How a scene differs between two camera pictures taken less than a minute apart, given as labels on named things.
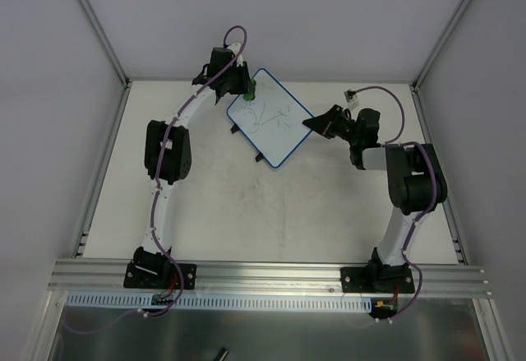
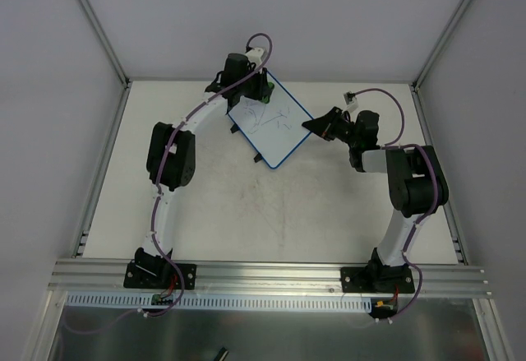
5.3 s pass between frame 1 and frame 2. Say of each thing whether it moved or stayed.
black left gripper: moved
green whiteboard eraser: moved
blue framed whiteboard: stayed
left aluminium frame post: stayed
